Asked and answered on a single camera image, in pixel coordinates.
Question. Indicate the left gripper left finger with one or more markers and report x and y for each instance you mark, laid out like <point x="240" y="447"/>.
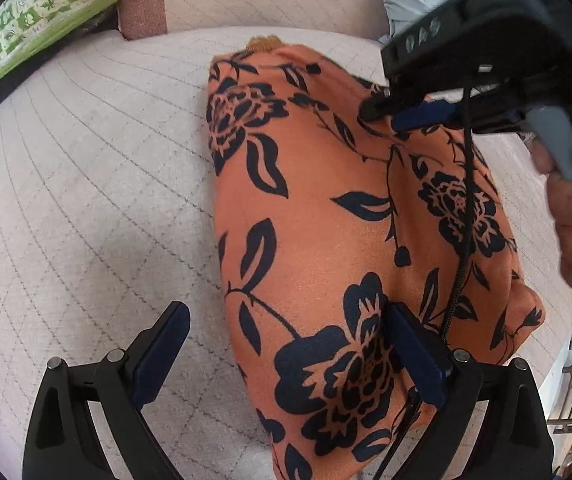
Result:
<point x="62" y="442"/>

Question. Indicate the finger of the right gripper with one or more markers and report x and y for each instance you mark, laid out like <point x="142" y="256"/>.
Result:
<point x="427" y="114"/>
<point x="387" y="104"/>

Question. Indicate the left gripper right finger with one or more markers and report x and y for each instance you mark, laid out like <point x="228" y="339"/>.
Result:
<point x="513" y="441"/>

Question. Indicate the orange black floral blouse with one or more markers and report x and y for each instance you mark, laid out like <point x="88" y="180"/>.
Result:
<point x="322" y="222"/>

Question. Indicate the black folded cloth under pillow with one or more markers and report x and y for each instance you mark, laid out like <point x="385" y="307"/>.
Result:
<point x="18" y="75"/>

